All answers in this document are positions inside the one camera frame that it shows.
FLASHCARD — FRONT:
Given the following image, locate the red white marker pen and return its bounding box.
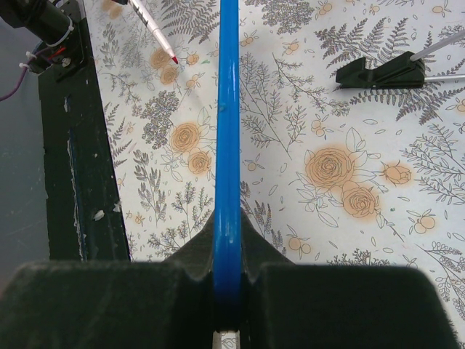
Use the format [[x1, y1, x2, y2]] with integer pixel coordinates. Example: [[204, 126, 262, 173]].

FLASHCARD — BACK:
[[128, 0, 179, 64]]

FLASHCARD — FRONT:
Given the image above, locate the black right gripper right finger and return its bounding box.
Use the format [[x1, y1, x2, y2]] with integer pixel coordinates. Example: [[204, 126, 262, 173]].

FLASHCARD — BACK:
[[239, 215, 460, 348]]

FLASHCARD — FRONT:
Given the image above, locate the blue framed whiteboard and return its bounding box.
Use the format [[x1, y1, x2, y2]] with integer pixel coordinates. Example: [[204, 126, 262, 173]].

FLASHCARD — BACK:
[[213, 0, 241, 332]]

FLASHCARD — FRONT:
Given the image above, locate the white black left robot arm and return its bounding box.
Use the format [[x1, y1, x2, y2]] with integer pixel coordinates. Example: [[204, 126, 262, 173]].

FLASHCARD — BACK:
[[1, 0, 74, 47]]

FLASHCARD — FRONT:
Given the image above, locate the black wire whiteboard stand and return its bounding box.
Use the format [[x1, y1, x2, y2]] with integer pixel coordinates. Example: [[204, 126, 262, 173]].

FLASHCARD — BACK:
[[336, 31, 464, 89]]

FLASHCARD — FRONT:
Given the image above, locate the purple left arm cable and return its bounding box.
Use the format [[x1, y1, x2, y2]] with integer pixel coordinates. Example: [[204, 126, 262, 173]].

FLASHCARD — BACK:
[[0, 50, 37, 103]]

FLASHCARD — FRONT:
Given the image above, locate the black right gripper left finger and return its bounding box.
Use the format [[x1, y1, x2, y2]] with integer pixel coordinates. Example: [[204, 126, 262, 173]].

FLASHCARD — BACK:
[[1, 220, 214, 348]]

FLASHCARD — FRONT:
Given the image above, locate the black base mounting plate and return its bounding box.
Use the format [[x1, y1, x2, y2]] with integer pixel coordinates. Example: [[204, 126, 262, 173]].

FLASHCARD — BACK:
[[39, 1, 129, 260]]

